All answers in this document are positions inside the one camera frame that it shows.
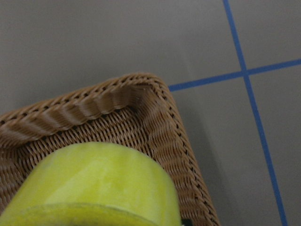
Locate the yellow tape roll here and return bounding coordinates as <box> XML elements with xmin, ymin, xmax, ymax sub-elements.
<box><xmin>0</xmin><ymin>142</ymin><xmax>181</xmax><ymax>226</ymax></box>

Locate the brown wicker basket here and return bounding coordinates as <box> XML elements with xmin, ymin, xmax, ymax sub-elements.
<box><xmin>0</xmin><ymin>73</ymin><xmax>220</xmax><ymax>226</ymax></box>

